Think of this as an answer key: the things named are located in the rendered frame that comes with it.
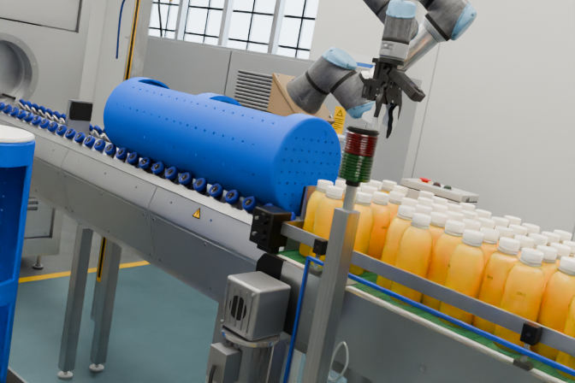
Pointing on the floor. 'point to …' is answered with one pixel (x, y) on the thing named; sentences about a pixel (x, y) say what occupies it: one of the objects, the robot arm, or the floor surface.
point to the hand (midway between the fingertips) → (383, 133)
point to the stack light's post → (330, 295)
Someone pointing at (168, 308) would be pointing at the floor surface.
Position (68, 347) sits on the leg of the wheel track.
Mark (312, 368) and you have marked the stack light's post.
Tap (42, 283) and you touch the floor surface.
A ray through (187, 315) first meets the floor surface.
